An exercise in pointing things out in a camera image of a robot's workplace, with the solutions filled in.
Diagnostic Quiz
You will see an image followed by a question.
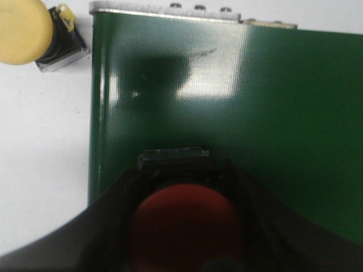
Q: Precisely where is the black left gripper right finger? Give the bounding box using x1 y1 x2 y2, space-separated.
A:
226 161 362 271

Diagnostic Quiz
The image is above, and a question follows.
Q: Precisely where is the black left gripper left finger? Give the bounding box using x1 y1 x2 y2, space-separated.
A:
1 169 142 271

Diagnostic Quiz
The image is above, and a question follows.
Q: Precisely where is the red push button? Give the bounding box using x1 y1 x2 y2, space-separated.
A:
128 147 243 271

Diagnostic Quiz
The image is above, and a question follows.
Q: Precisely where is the yellow push button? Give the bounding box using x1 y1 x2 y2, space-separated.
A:
1 1 90 72

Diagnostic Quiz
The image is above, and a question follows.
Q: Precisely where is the green conveyor belt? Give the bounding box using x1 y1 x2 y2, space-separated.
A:
88 12 362 244

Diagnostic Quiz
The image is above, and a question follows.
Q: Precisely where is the aluminium conveyor frame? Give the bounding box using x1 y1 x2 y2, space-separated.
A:
89 1 298 29

